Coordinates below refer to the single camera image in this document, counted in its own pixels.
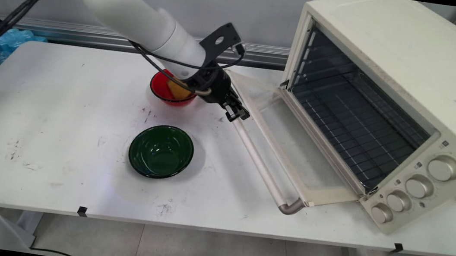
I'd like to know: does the black camera cable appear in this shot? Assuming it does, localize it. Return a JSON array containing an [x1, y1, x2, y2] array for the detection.
[[0, 0, 252, 109]]

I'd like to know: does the red bowl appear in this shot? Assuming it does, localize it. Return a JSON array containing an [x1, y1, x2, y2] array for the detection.
[[147, 67, 200, 110]]

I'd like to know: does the large silver oven knob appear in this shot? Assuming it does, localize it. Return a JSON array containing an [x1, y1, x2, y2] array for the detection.
[[426, 154, 456, 184]]

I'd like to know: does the black cable with beige end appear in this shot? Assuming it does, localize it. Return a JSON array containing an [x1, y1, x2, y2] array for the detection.
[[0, 0, 224, 109]]

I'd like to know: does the brown bread slice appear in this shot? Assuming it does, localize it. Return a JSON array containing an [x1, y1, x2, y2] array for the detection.
[[165, 77, 195, 102]]

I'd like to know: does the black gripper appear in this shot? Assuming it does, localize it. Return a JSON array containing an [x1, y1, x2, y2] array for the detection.
[[189, 66, 256, 125]]

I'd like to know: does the blue plastic bag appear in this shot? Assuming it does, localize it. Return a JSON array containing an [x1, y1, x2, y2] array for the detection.
[[0, 26, 50, 105]]

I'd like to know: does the dark green bowl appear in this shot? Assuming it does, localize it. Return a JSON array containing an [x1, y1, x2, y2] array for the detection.
[[126, 121, 197, 183]]

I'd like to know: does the wire oven rack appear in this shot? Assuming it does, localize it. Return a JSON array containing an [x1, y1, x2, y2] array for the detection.
[[280, 61, 438, 199]]

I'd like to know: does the aluminium rail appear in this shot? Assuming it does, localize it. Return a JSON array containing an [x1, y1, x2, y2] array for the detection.
[[0, 13, 293, 72]]

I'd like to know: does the cream toaster oven body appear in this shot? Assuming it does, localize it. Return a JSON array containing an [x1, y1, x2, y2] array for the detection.
[[263, 0, 456, 243]]

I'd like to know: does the glass oven door with handle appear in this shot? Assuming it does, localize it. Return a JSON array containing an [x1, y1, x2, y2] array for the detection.
[[206, 68, 386, 225]]

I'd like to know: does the black floor cable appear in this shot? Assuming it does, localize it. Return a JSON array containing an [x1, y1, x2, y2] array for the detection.
[[29, 247, 83, 256]]

